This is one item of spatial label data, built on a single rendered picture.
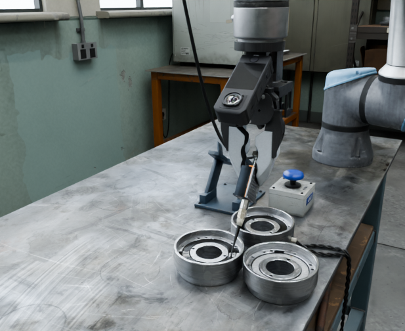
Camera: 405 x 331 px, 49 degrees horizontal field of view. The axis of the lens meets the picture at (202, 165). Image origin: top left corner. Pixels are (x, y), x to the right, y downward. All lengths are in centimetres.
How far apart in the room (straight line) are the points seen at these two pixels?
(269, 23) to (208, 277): 35
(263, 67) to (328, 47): 389
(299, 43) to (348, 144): 347
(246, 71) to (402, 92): 51
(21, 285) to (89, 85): 208
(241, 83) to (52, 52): 198
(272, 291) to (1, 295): 37
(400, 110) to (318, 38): 349
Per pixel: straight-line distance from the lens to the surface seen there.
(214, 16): 299
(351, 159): 114
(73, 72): 261
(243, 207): 67
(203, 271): 64
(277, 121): 63
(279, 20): 62
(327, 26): 449
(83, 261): 74
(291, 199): 86
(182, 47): 312
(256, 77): 60
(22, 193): 247
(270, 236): 71
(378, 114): 108
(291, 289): 61
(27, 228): 87
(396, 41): 105
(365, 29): 405
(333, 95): 113
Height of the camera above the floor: 118
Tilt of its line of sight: 20 degrees down
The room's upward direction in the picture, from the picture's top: straight up
